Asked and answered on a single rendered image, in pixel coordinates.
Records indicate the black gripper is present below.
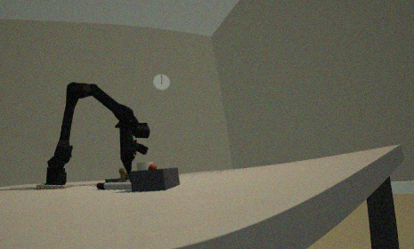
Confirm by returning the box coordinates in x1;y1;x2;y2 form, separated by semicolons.
120;136;136;174

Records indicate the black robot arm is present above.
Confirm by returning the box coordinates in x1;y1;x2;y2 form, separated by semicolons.
45;82;150;185

